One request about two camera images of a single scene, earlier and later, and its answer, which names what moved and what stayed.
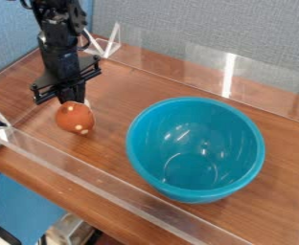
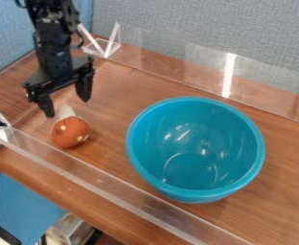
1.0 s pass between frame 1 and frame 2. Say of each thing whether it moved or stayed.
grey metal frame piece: stayed
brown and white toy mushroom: moved
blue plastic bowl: stayed
